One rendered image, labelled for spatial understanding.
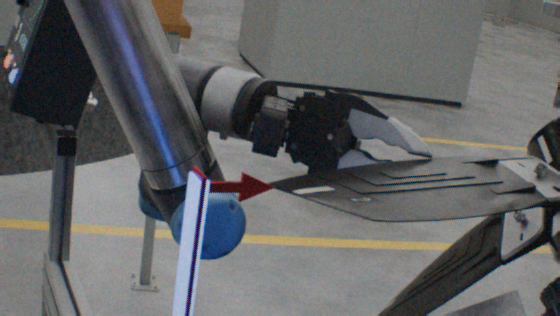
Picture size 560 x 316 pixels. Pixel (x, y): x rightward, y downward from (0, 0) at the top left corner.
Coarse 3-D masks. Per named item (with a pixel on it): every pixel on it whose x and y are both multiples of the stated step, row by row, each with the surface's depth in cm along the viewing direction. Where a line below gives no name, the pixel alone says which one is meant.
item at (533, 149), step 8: (552, 120) 76; (544, 128) 77; (552, 128) 76; (536, 136) 78; (544, 136) 77; (552, 136) 76; (528, 144) 80; (536, 144) 78; (552, 144) 76; (528, 152) 80; (536, 152) 78; (552, 152) 76; (544, 160) 77; (552, 208) 77; (552, 240) 75; (552, 248) 75
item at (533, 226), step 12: (528, 216) 82; (540, 216) 79; (504, 228) 85; (516, 228) 83; (528, 228) 80; (540, 228) 78; (504, 240) 83; (516, 240) 81; (528, 240) 79; (504, 252) 82; (516, 252) 80
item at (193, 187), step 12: (192, 180) 58; (192, 192) 58; (192, 204) 58; (192, 216) 58; (192, 228) 58; (192, 240) 58; (180, 252) 60; (180, 264) 60; (180, 276) 60; (180, 288) 60; (180, 300) 60; (180, 312) 60
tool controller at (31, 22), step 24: (24, 0) 122; (48, 0) 103; (24, 24) 114; (48, 24) 104; (72, 24) 106; (24, 48) 108; (48, 48) 106; (72, 48) 107; (0, 72) 124; (24, 72) 105; (48, 72) 107; (72, 72) 108; (96, 72) 110; (24, 96) 106; (48, 96) 108; (72, 96) 109; (48, 120) 109; (72, 120) 111
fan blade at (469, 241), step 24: (504, 216) 87; (480, 240) 87; (432, 264) 96; (456, 264) 88; (480, 264) 83; (408, 288) 97; (432, 288) 89; (456, 288) 84; (384, 312) 96; (408, 312) 89
